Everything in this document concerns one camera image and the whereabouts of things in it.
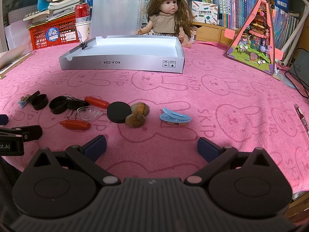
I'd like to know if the clear plastic cup lid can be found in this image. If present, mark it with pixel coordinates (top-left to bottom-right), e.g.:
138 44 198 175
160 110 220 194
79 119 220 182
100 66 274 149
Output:
77 106 103 122

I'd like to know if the black round cap large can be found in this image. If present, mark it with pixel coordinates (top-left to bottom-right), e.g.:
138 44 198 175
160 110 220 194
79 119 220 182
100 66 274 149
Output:
49 96 67 115

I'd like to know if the red toy sausage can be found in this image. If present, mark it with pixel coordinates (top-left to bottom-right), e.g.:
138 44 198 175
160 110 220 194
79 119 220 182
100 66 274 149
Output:
60 119 91 130
84 96 110 109

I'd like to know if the red soda can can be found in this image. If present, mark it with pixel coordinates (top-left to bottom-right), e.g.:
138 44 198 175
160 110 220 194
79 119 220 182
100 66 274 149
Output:
74 3 91 23

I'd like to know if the dark grey pouch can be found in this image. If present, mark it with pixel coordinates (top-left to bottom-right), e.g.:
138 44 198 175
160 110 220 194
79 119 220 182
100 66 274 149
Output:
289 49 309 89

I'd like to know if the red plastic basket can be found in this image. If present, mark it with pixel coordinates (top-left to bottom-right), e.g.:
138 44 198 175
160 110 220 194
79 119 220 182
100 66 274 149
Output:
28 13 79 50

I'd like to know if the binder clip on box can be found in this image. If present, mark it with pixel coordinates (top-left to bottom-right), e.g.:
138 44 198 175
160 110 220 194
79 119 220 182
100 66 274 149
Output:
80 40 88 50

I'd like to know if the small bottle beside doll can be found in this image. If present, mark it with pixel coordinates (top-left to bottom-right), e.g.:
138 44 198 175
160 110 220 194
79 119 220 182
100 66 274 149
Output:
190 26 197 44

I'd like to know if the brown snail shell back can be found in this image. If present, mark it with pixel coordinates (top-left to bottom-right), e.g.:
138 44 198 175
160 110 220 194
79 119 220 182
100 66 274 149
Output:
131 102 150 116

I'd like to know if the white label sticker box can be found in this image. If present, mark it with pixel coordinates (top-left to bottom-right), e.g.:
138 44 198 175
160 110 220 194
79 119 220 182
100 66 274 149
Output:
191 1 218 25

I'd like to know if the pen on mat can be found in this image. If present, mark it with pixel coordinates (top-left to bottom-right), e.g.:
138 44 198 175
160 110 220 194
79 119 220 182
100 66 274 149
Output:
294 104 309 136

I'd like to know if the pink triangular toy house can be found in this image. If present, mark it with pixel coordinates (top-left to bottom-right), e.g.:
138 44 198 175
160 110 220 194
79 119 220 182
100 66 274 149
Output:
226 0 283 75

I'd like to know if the pink bunny towel mat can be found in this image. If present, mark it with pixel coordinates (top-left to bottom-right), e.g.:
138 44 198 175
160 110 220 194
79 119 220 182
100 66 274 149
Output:
1 43 308 192

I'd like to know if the stack of books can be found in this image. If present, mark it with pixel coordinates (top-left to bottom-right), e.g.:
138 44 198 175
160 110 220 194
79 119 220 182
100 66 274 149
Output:
23 0 84 25

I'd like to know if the brown haired doll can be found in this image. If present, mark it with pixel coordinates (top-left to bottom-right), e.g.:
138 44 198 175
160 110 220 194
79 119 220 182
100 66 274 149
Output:
136 0 193 48

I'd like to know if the wooden drawer unit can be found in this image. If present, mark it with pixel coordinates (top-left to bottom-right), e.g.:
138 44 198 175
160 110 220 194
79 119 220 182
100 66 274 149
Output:
194 22 232 45

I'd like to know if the white plastic pipe rack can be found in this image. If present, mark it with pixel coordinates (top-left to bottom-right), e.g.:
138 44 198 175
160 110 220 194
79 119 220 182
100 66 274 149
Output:
276 0 308 67

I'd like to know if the translucent plastic clipboard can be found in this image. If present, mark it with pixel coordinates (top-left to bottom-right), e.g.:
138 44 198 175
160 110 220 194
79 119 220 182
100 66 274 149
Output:
90 0 143 38

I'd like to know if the black round disc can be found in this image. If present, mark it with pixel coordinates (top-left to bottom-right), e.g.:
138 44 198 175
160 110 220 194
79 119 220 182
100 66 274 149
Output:
106 102 132 124

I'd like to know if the grey cardboard box tray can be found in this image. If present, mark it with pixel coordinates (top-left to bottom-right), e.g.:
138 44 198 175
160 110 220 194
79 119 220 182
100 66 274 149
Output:
59 35 185 74

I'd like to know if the white paper cup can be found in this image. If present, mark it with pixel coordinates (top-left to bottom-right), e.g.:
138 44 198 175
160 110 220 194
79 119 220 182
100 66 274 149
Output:
76 21 91 43

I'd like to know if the black binder clip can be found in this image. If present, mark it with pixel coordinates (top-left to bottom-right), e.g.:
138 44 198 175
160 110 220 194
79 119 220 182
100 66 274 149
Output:
65 95 90 119

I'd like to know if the black round cap small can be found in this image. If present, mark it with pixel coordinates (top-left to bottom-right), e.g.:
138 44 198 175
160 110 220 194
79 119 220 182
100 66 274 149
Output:
31 94 49 111

